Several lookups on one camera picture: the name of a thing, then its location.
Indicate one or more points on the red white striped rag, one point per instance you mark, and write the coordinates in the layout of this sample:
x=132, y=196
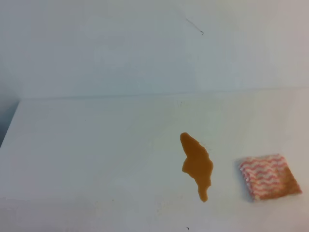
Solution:
x=266, y=177

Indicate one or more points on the brown coffee stain puddle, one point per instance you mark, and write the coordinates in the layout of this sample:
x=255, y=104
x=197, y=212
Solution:
x=197, y=164

